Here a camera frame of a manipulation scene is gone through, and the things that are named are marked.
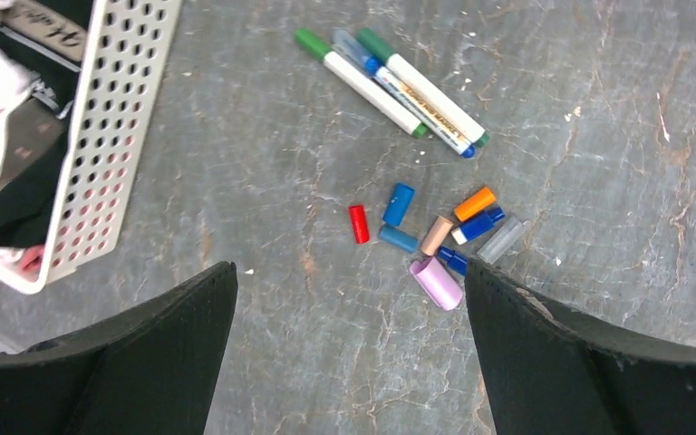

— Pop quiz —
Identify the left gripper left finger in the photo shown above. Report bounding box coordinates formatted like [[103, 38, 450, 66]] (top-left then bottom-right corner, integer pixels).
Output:
[[0, 262, 238, 434]]

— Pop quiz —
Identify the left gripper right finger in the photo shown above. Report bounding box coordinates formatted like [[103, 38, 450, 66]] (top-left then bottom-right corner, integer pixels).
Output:
[[465, 260, 696, 434]]

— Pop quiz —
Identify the pink highlighter cap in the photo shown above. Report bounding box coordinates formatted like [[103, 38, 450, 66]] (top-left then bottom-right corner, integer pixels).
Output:
[[409, 256, 464, 311]]

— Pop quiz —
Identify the dark blue pen cap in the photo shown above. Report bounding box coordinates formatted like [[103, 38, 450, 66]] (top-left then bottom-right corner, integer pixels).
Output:
[[437, 246, 469, 276]]

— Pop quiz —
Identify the clear translucent cap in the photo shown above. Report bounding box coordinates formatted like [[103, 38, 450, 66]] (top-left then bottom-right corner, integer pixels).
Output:
[[477, 216, 528, 265]]

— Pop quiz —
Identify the blue white pen cap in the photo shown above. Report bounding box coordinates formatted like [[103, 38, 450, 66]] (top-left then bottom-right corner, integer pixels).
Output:
[[450, 207, 505, 245]]

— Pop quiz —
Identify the peach pen cap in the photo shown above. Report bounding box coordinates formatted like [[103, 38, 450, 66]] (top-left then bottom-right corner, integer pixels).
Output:
[[420, 216, 454, 256]]

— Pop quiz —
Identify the orange pen cap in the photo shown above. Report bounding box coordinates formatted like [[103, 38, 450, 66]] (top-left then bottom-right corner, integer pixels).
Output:
[[453, 187, 497, 222]]

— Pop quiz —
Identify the light blue cap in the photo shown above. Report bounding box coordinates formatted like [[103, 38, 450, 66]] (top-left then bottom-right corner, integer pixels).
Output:
[[378, 225, 418, 254]]

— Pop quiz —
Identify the medium blue pen cap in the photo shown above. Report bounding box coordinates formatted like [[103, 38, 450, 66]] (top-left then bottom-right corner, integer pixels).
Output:
[[382, 183, 415, 227]]

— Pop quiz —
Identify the red pen cap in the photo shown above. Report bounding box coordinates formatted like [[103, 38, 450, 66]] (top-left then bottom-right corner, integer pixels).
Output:
[[348, 204, 370, 245]]

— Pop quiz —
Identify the green capped marker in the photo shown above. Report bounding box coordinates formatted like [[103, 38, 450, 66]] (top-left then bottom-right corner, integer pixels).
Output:
[[294, 27, 430, 139], [356, 27, 489, 148]]

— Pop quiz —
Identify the white plastic basket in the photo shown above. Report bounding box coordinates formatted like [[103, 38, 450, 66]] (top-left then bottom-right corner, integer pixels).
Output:
[[0, 1, 181, 295]]

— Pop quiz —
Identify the black box in basket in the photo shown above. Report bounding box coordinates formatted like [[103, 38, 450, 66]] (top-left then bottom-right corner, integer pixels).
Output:
[[0, 1, 93, 248]]

